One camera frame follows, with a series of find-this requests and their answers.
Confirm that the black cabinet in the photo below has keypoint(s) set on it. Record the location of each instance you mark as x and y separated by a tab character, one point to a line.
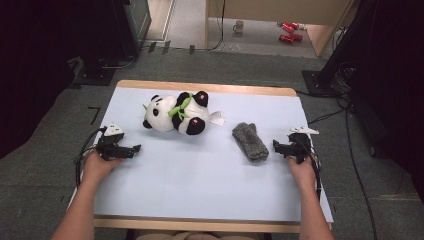
126	26

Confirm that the person's left hand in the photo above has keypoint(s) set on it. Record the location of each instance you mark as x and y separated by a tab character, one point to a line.
98	168

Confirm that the grey fuzzy cloth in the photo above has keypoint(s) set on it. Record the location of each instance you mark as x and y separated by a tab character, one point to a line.
250	143

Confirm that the light blue table mat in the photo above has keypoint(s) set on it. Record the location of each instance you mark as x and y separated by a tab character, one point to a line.
200	186

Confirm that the black flat base plate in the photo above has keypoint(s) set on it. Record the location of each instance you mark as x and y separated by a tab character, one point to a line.
95	76

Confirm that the black stand with base plate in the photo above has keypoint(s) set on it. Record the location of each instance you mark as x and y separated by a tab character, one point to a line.
336	53

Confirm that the panda plush toy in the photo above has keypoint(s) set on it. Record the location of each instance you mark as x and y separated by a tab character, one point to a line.
180	115

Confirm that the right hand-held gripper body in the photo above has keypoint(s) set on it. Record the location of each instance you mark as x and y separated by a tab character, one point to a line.
300	146

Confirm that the person's right hand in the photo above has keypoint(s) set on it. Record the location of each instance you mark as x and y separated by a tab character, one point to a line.
303	175

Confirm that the light wooden furniture frame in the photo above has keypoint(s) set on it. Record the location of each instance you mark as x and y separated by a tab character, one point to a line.
266	10

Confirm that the beige mug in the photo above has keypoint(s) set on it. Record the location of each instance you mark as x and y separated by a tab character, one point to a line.
238	26

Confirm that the red can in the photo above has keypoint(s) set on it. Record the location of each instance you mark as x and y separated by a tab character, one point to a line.
287	28
297	37
286	38
295	25

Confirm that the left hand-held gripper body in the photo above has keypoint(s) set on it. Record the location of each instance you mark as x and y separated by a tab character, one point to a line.
111	148

